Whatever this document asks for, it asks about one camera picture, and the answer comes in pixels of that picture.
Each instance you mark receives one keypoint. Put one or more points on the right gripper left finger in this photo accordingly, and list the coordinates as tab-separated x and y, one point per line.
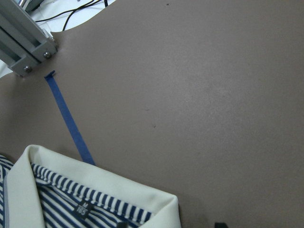
122	225

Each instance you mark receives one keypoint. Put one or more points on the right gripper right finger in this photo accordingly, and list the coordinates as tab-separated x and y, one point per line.
220	225

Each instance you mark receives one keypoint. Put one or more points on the aluminium frame post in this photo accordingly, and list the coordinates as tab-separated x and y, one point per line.
23	44

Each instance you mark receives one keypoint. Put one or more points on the brown paper table cover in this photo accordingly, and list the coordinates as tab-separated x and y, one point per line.
200	98

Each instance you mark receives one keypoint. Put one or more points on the navy white striped polo shirt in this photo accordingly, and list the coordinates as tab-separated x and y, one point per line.
45	189

